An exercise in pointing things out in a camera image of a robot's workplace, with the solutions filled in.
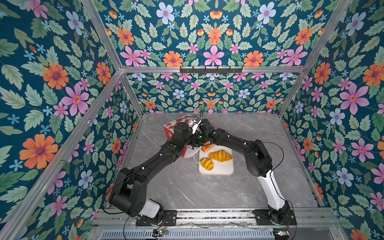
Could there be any aluminium front mounting rail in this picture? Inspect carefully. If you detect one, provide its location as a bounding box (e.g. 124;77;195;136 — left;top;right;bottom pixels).
92;208;340;229

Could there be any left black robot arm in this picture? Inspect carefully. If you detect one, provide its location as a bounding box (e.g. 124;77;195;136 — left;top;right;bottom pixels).
108;118;205;219

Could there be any orange fake bread roll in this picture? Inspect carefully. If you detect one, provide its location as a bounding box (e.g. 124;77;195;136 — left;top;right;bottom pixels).
209;150;233;163

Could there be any white rectangular tray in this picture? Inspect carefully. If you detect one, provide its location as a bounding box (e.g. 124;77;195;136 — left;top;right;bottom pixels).
197;145;234;175

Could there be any white perforated cable duct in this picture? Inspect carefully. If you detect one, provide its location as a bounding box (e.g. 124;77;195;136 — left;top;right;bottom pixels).
101;229;275;240

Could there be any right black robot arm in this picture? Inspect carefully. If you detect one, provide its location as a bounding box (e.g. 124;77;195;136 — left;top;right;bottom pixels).
192;119;290;217

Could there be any black wall hook rail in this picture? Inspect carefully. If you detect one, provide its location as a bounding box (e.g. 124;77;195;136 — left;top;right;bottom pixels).
180;66;243;75

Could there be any red white paper bag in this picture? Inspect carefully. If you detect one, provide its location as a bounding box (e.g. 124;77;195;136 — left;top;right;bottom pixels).
164;115;202;159

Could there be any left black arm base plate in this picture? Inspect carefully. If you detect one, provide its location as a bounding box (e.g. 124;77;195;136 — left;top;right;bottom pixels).
136;210;178;227

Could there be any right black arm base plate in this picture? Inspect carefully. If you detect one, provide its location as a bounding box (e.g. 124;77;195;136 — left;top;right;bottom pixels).
252;209;297;226

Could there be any round striped fake bun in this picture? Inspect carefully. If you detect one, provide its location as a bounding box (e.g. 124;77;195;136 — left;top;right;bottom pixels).
200;158;214;171

